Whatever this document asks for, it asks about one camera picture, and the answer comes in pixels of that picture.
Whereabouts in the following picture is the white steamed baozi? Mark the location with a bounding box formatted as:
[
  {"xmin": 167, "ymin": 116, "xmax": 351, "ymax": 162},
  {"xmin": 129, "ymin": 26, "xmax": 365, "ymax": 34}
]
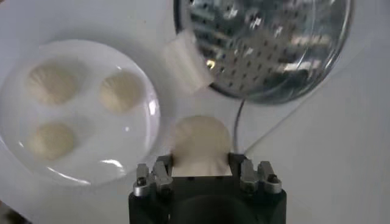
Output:
[
  {"xmin": 26, "ymin": 62, "xmax": 79, "ymax": 106},
  {"xmin": 99, "ymin": 70, "xmax": 144, "ymax": 115},
  {"xmin": 171, "ymin": 114, "xmax": 233, "ymax": 177},
  {"xmin": 27, "ymin": 121, "xmax": 76, "ymax": 161}
]

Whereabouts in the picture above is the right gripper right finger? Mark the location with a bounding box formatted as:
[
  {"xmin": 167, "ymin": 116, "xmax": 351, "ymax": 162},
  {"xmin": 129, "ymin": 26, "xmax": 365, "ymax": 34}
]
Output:
[{"xmin": 228, "ymin": 153, "xmax": 283, "ymax": 195}]

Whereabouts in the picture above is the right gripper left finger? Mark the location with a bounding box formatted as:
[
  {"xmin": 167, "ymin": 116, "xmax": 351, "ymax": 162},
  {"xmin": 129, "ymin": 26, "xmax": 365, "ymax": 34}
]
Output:
[{"xmin": 133, "ymin": 155, "xmax": 174, "ymax": 197}]

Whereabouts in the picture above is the black cooker power cord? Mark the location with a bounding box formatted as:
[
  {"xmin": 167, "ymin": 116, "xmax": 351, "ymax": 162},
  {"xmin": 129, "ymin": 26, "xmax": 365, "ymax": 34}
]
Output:
[{"xmin": 232, "ymin": 99, "xmax": 246, "ymax": 153}]

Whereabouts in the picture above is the perforated steel steamer basket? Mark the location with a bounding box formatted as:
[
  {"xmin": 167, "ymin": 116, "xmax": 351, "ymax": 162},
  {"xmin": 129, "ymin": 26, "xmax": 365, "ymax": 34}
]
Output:
[{"xmin": 173, "ymin": 0, "xmax": 354, "ymax": 105}]

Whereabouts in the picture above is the cream electric cooker pot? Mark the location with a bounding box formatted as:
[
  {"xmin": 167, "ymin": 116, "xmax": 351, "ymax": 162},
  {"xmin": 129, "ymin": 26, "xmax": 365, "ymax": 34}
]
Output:
[{"xmin": 163, "ymin": 30, "xmax": 215, "ymax": 94}]

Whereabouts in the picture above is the round white plate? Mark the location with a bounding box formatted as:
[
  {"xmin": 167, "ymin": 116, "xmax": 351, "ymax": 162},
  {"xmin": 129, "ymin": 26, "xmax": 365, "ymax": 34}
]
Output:
[{"xmin": 0, "ymin": 39, "xmax": 161, "ymax": 186}]

